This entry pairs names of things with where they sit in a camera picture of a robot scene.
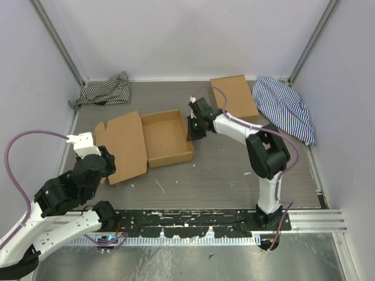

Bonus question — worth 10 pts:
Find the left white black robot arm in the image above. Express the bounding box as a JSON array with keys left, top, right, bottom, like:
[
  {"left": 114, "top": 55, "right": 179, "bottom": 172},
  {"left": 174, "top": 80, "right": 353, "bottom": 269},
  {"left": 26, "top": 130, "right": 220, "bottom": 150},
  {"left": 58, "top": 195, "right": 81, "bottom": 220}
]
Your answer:
[{"left": 1, "top": 146, "right": 118, "bottom": 280}]

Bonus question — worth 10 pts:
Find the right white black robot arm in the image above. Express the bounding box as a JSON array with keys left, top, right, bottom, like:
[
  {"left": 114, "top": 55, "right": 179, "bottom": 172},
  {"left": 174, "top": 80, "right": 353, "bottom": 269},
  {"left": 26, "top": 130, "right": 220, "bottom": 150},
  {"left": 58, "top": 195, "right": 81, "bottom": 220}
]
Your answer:
[{"left": 187, "top": 113, "right": 291, "bottom": 231}]

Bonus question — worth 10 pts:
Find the folded brown cardboard box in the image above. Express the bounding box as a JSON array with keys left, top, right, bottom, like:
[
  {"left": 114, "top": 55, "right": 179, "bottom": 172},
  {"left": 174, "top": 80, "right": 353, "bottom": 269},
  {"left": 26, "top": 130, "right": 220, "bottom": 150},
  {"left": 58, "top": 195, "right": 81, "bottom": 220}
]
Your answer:
[{"left": 210, "top": 75, "right": 259, "bottom": 123}]

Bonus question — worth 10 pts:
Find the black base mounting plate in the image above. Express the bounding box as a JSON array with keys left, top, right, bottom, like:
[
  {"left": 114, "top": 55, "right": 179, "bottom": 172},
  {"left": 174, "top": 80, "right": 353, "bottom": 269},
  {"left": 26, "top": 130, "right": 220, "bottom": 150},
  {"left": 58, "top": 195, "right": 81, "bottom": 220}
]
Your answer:
[{"left": 93, "top": 207, "right": 280, "bottom": 238}]

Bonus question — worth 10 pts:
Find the blue white striped cloth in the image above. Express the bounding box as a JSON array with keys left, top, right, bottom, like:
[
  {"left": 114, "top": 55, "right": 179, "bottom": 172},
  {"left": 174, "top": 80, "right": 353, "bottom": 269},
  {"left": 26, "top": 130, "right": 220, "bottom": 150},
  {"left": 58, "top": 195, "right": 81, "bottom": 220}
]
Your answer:
[{"left": 253, "top": 76, "right": 316, "bottom": 146}]

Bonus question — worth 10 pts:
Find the grey striped cloth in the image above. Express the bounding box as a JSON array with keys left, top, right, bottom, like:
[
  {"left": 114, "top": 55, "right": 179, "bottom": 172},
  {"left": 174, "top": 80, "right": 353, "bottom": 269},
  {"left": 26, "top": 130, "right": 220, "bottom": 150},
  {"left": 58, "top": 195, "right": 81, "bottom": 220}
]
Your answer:
[{"left": 68, "top": 71, "right": 131, "bottom": 112}]

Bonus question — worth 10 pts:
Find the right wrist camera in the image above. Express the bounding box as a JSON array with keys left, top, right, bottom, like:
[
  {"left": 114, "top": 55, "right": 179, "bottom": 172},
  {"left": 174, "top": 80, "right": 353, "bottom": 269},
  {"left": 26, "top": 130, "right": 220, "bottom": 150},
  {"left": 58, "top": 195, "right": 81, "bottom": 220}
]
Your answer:
[{"left": 189, "top": 97, "right": 222, "bottom": 121}]

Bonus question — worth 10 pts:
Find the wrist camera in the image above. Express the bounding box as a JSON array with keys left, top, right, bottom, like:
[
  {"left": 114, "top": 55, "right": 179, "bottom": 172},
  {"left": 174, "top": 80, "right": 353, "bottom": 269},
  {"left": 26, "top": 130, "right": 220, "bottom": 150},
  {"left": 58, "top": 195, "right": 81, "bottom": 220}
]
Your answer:
[
  {"left": 189, "top": 97, "right": 222, "bottom": 121},
  {"left": 66, "top": 132, "right": 101, "bottom": 159}
]

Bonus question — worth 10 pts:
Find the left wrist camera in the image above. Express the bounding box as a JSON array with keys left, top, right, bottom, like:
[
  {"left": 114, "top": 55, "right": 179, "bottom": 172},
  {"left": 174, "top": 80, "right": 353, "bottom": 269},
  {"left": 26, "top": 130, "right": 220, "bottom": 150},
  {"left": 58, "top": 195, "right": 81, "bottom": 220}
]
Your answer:
[{"left": 66, "top": 132, "right": 101, "bottom": 159}]

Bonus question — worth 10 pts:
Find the perforated cable duct strip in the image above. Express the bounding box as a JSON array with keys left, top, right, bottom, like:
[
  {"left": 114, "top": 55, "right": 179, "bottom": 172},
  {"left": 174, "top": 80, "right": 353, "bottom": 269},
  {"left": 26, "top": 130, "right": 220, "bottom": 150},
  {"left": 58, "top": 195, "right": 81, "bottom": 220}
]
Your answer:
[{"left": 67, "top": 235, "right": 261, "bottom": 246}]

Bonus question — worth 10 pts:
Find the aluminium rail frame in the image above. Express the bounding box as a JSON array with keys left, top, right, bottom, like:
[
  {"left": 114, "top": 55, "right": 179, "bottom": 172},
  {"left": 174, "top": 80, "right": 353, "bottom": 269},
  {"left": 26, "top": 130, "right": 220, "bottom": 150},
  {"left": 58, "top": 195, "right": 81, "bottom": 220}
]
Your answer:
[{"left": 28, "top": 209, "right": 349, "bottom": 235}]

